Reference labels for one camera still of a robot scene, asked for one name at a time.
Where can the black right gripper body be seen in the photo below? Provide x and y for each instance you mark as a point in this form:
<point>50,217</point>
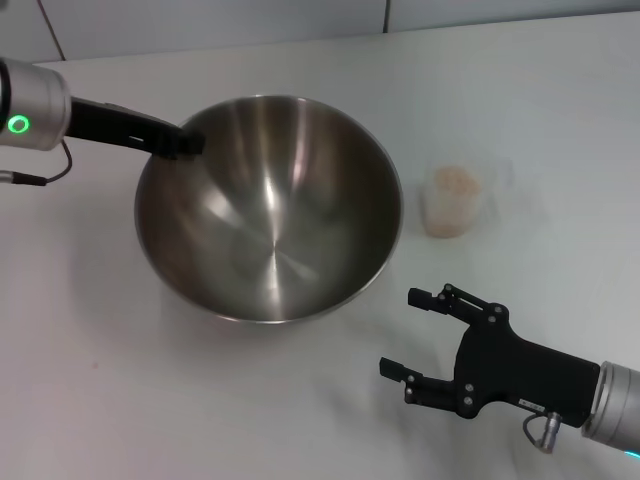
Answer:
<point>525,370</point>

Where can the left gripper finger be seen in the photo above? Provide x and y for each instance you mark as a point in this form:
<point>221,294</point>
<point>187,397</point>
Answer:
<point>190,142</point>
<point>165,151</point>

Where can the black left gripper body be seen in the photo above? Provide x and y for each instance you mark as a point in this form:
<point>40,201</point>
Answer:
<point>110,125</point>

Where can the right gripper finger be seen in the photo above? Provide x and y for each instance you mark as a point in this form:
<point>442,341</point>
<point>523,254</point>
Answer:
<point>432,390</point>
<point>455,303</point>

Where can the stainless steel mixing bowl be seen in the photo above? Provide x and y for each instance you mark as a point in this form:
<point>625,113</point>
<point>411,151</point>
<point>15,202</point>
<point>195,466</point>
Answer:
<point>270,215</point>

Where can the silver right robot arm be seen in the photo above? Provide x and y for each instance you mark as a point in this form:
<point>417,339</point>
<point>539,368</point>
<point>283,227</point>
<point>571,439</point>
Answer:
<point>617,405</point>

